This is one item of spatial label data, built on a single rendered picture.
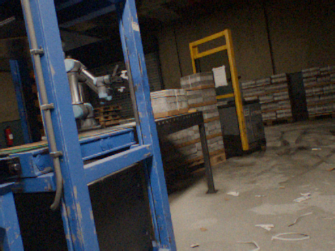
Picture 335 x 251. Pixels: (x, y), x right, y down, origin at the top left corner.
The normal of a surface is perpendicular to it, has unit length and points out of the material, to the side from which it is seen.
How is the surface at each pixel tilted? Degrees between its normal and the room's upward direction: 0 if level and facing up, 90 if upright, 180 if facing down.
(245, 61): 90
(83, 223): 90
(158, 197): 90
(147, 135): 90
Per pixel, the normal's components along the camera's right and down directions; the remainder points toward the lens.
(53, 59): 0.89, -0.13
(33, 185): -0.43, 0.12
